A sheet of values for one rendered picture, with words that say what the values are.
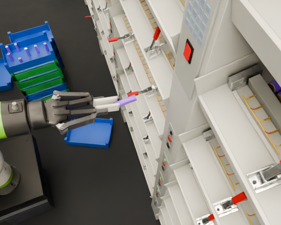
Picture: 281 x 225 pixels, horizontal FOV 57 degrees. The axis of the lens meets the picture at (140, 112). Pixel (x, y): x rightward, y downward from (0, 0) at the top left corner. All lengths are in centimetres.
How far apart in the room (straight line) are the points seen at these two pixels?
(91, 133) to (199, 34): 158
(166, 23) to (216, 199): 37
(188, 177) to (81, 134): 124
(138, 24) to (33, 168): 97
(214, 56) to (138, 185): 142
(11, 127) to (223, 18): 54
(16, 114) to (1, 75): 175
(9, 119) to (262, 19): 57
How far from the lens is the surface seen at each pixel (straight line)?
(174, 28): 54
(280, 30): 28
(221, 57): 39
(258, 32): 29
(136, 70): 96
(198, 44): 39
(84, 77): 219
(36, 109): 69
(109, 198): 172
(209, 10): 35
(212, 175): 58
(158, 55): 74
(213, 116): 43
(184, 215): 95
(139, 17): 85
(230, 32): 36
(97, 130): 190
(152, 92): 88
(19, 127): 69
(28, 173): 149
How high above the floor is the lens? 167
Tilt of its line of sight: 59 degrees down
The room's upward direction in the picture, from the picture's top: straight up
